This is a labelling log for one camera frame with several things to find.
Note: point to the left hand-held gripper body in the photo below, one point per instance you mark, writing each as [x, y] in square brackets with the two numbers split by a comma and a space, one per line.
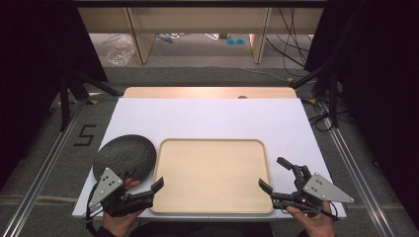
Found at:
[110, 184]

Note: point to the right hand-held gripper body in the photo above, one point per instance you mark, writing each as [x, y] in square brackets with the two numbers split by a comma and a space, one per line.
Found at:
[324, 191]

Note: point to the black textured round plate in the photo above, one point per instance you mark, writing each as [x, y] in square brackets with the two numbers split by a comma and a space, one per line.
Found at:
[125, 154]

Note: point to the beige rectangular tray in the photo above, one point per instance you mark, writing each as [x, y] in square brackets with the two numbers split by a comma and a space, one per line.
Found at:
[210, 174]

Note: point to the person's right hand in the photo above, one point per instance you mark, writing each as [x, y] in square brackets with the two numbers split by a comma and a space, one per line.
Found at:
[313, 225]

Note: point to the person's left hand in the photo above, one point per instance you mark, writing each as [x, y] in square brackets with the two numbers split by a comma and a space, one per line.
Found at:
[119, 225]

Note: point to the white board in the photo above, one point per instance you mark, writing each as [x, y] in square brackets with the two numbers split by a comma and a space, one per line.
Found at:
[210, 118]

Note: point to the black metal stand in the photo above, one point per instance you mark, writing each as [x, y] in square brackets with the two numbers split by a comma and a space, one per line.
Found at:
[66, 98]
[331, 82]

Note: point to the clear plastic bag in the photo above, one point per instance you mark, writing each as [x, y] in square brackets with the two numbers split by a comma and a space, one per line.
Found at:
[120, 51]

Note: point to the black curtain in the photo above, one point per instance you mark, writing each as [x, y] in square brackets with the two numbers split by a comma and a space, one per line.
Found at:
[382, 82]
[29, 65]

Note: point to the blue round lid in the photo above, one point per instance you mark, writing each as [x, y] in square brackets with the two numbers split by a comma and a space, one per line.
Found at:
[231, 41]
[240, 41]

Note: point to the light wooden desk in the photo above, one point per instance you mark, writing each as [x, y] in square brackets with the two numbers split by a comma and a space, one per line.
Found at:
[197, 19]

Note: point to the aluminium floor rail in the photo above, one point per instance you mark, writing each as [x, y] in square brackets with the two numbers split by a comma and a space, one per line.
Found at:
[357, 177]
[36, 184]

